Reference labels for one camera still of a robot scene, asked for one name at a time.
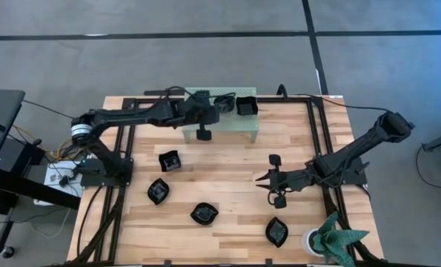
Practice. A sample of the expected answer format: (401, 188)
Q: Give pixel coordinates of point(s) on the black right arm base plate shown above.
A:
(357, 180)

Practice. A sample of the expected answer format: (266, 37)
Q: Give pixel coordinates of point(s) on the black desk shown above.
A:
(1, 111)

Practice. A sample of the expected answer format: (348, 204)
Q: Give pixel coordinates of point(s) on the black frame bracket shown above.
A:
(268, 262)
(167, 263)

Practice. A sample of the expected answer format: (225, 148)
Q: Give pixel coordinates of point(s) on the green perforated metal shelf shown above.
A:
(238, 124)

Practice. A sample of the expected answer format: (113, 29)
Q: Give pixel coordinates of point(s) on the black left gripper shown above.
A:
(198, 111)

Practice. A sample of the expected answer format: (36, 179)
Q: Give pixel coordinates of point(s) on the black flat bar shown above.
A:
(157, 92)

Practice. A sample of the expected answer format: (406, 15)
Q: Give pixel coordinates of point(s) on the white plant pot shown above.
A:
(307, 243)

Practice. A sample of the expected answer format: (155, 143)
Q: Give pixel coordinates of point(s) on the black caster wheel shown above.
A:
(7, 252)

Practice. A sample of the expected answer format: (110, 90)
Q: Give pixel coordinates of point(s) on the white power strip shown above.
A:
(53, 177)

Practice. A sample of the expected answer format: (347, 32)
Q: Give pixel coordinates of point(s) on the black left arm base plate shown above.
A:
(94, 180)

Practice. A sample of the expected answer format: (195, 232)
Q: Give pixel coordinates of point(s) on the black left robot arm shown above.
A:
(138, 113)

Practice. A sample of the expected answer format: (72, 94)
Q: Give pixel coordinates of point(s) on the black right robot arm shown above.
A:
(353, 154)

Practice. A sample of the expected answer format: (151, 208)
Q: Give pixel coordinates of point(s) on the green artificial plant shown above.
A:
(333, 237)

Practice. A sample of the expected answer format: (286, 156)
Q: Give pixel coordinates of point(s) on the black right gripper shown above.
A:
(294, 180)

